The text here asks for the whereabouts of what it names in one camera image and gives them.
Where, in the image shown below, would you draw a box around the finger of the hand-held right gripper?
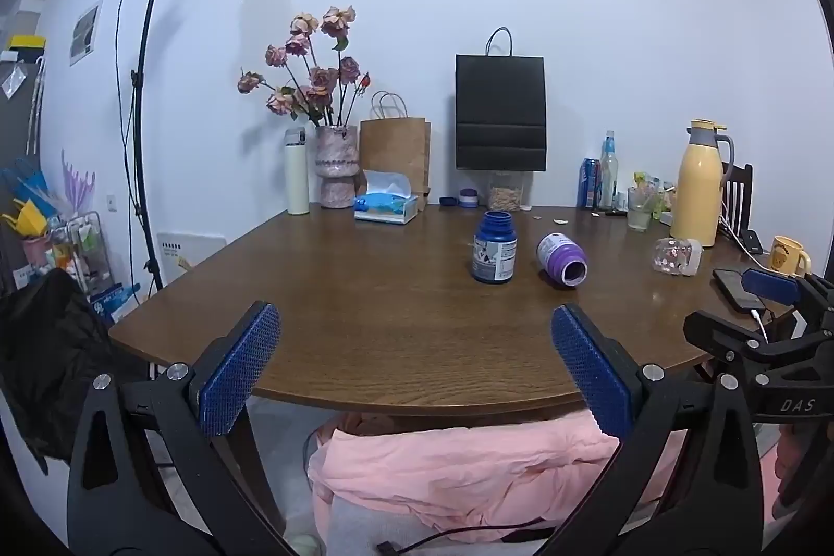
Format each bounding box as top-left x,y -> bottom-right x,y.
743,268 -> 834,311
683,310 -> 779,366

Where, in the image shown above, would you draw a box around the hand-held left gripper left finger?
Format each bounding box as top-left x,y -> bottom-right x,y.
67,301 -> 294,556

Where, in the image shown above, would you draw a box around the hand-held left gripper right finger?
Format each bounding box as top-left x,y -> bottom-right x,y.
539,302 -> 765,556

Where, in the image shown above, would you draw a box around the purple bottle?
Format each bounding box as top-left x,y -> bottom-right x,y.
536,232 -> 589,290

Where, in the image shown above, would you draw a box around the glass cup with plant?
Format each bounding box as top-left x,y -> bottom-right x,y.
627,171 -> 655,232

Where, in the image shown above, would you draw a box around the yellow mug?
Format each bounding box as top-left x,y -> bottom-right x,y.
770,234 -> 812,277

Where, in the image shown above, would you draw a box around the black smartphone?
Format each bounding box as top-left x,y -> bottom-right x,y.
712,268 -> 771,313

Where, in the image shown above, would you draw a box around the clear plastic jar lying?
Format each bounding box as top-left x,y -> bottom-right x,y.
653,237 -> 703,277

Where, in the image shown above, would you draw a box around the dark wooden chair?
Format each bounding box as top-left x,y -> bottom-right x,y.
720,163 -> 754,239

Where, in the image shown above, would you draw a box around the yellow thermos jug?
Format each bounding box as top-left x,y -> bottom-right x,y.
670,119 -> 736,249

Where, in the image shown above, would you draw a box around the blue packet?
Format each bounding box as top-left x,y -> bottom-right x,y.
88,282 -> 142,324

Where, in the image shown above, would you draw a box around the blue plastic jar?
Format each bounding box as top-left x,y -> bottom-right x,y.
472,211 -> 518,285

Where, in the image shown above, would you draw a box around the pink cloth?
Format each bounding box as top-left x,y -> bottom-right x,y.
306,409 -> 692,532

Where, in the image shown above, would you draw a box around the black jacket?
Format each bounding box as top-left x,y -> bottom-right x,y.
0,268 -> 154,466

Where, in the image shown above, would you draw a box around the blue drink can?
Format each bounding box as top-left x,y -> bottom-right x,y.
577,158 -> 602,209

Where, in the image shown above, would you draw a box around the clear bottle with blue label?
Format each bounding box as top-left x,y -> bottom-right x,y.
599,130 -> 619,212

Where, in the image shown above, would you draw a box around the clear jar of nuts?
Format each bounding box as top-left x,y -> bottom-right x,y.
488,170 -> 526,212

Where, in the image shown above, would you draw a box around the white thermos bottle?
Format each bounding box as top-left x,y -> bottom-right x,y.
284,127 -> 311,216

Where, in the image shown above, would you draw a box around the blue tissue box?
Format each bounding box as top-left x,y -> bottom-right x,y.
353,169 -> 419,225

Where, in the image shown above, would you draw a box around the pink marbled vase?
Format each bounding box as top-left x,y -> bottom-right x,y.
315,125 -> 360,209

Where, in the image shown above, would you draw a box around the purple clothes hangers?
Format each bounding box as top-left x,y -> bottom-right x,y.
60,149 -> 96,206

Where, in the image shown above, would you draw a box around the black light stand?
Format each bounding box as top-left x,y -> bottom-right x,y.
129,0 -> 169,293

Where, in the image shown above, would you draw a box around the brown paper bag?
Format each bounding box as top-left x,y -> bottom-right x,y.
359,91 -> 432,205

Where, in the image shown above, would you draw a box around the black paper bag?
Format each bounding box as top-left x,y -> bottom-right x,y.
455,27 -> 547,172

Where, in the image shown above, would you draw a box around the blue clothes hangers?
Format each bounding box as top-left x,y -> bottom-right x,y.
0,158 -> 52,206

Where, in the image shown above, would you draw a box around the dried pink roses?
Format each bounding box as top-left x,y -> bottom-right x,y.
236,5 -> 374,128

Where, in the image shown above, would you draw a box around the dark grey cabinet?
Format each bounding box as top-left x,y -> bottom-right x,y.
0,53 -> 44,283

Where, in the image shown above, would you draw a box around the white charging cable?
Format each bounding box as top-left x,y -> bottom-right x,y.
717,212 -> 771,258

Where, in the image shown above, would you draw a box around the wire storage rack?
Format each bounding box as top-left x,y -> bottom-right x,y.
48,211 -> 115,296

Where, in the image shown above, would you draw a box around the black cable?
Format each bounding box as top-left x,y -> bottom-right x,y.
376,520 -> 555,554

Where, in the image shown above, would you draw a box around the wall poster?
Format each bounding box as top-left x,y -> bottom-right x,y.
69,0 -> 104,67

